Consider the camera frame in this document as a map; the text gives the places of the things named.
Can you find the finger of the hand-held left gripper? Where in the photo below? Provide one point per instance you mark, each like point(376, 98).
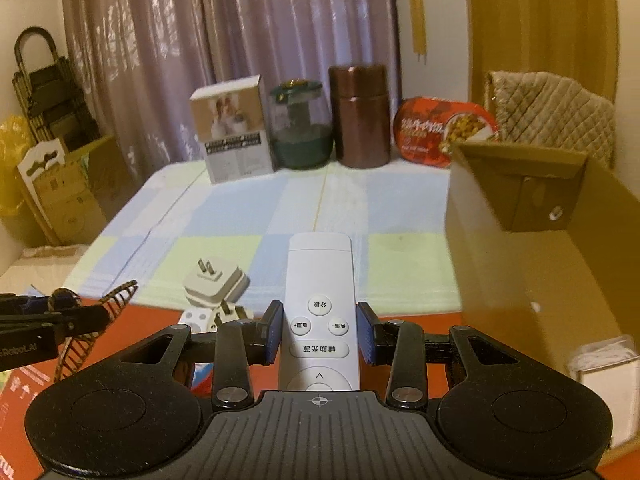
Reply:
point(30, 304)
point(85, 316)

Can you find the red instant rice bowl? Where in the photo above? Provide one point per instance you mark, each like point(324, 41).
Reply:
point(425, 130)

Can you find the white product box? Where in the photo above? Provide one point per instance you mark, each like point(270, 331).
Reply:
point(235, 160)

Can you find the white remote control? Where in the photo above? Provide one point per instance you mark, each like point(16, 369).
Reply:
point(320, 270)

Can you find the beige quilted cushion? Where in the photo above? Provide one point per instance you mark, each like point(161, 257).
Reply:
point(550, 110)

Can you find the pastel checkered blanket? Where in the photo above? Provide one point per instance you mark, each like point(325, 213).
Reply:
point(225, 210)

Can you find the wooden door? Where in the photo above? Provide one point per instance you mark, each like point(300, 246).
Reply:
point(540, 20)

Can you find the white square tray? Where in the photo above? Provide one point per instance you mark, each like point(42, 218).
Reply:
point(607, 400)

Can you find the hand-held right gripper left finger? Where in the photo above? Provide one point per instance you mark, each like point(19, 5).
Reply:
point(273, 332)

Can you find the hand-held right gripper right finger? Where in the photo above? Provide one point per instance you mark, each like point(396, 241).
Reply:
point(364, 332)

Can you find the red printed cardboard sheet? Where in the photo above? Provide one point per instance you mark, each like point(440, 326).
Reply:
point(20, 400)

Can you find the mauve sheer curtain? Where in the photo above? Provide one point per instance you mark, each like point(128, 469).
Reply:
point(150, 60)

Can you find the flattened brown cardboard box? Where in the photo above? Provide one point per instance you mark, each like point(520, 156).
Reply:
point(67, 200)

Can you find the brown metal canister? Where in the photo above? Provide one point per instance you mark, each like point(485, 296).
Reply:
point(360, 120)

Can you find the clear blue-label plastic box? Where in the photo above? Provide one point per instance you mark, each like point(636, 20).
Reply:
point(600, 355)

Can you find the white two-prong charger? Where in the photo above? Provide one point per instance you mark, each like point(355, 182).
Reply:
point(215, 287)

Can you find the green glass jar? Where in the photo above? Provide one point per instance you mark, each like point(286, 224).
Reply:
point(300, 145)

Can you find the brown cardboard box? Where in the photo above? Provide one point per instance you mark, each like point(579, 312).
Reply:
point(67, 200)
point(500, 270)

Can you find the white carved wooden board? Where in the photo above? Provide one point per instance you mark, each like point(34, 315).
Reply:
point(42, 155)

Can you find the yellow plastic bag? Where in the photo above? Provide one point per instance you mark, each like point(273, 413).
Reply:
point(12, 170)

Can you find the black folding hand trolley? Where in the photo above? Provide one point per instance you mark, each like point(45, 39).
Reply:
point(50, 95)

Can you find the white three-pin plug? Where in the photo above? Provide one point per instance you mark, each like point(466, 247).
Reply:
point(200, 319)

